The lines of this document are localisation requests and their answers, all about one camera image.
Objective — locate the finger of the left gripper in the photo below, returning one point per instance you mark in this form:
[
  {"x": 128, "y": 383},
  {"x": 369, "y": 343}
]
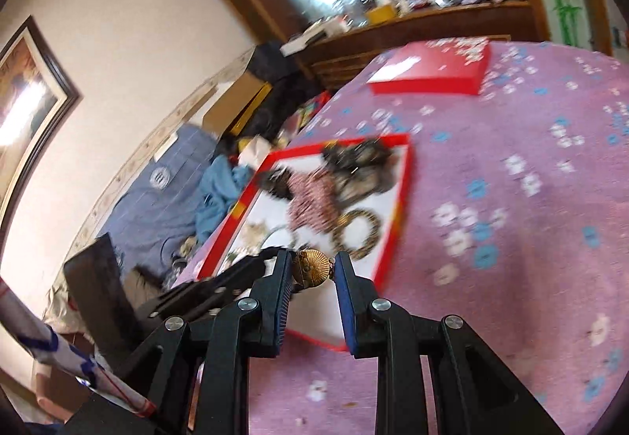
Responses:
[{"x": 193, "y": 300}]

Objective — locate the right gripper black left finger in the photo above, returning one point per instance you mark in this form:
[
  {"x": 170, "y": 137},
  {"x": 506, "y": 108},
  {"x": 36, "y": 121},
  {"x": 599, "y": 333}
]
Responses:
[{"x": 196, "y": 373}]

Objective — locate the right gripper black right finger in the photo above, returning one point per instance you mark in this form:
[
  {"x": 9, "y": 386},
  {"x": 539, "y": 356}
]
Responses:
[{"x": 443, "y": 360}]

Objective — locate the black spiky hair clip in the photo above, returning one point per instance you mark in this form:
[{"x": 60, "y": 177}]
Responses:
[{"x": 275, "y": 182}]

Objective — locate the red plaid scrunchie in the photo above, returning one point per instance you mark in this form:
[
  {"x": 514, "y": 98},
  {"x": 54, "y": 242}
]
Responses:
[{"x": 314, "y": 201}]

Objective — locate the dark organza scrunchie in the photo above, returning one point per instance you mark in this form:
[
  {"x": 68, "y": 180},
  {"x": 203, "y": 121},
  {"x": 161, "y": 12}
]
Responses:
[{"x": 359, "y": 170}]

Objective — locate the blue patterned cloth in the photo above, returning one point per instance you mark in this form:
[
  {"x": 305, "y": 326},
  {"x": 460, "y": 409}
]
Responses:
[{"x": 186, "y": 193}]

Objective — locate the cardboard box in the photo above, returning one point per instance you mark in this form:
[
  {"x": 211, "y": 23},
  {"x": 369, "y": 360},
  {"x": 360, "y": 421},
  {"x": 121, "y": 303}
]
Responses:
[{"x": 234, "y": 107}]

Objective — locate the pink floral bedspread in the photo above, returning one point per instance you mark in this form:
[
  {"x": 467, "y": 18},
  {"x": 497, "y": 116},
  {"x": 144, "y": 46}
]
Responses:
[{"x": 516, "y": 217}]

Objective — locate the wooden dresser counter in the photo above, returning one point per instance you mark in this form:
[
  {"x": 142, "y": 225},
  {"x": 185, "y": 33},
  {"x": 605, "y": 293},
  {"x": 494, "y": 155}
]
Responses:
[{"x": 334, "y": 62}]

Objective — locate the red gift box lid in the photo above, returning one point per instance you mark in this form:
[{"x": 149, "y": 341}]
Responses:
[{"x": 441, "y": 66}]

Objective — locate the yellow box on dresser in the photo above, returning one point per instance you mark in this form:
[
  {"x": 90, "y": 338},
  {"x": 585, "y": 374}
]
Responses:
[{"x": 381, "y": 14}]

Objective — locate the framed wall picture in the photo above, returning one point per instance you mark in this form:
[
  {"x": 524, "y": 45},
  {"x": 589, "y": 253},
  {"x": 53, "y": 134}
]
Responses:
[{"x": 36, "y": 97}]

